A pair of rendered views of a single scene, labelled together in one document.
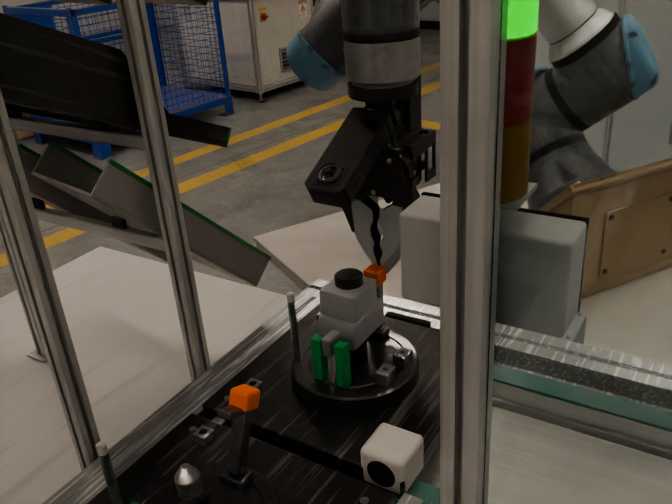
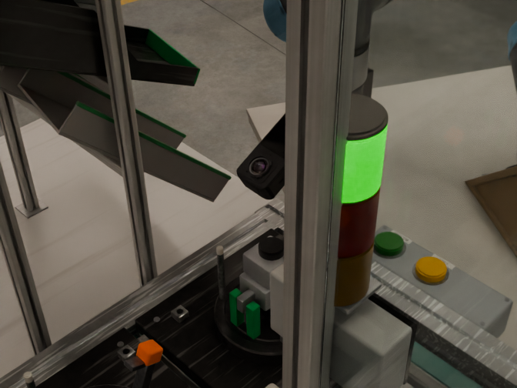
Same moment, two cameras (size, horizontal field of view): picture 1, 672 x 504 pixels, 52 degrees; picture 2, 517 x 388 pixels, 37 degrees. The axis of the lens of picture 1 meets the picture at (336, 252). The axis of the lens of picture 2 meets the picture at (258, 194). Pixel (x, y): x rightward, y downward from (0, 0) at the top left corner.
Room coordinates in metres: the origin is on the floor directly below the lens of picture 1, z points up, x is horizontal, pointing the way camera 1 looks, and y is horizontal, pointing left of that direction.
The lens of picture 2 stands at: (0.01, -0.13, 1.69)
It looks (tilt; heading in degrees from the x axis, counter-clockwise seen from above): 39 degrees down; 12
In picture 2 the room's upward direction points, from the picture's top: 1 degrees counter-clockwise
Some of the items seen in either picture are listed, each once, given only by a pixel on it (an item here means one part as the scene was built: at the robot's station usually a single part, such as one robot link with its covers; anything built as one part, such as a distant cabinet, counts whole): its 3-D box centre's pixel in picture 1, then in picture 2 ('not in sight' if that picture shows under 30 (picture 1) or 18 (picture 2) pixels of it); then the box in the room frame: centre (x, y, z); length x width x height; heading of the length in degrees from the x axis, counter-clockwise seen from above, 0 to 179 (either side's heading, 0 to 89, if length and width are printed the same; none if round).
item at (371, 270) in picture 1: (372, 301); not in sight; (0.66, -0.04, 1.04); 0.04 x 0.02 x 0.08; 146
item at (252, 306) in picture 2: (342, 364); (253, 320); (0.58, 0.00, 1.01); 0.01 x 0.01 x 0.05; 56
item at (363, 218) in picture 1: (377, 227); not in sight; (0.71, -0.05, 1.11); 0.06 x 0.03 x 0.09; 146
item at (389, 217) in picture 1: (402, 231); not in sight; (0.69, -0.08, 1.11); 0.06 x 0.03 x 0.09; 146
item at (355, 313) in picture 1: (345, 308); (265, 271); (0.62, -0.01, 1.06); 0.08 x 0.04 x 0.07; 146
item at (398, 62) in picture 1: (379, 60); not in sight; (0.70, -0.06, 1.29); 0.08 x 0.08 x 0.05
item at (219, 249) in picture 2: (293, 327); (221, 272); (0.63, 0.05, 1.03); 0.01 x 0.01 x 0.08
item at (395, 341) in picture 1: (354, 365); (271, 313); (0.63, -0.01, 0.98); 0.14 x 0.14 x 0.02
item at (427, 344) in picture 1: (355, 380); (271, 324); (0.63, -0.01, 0.96); 0.24 x 0.24 x 0.02; 56
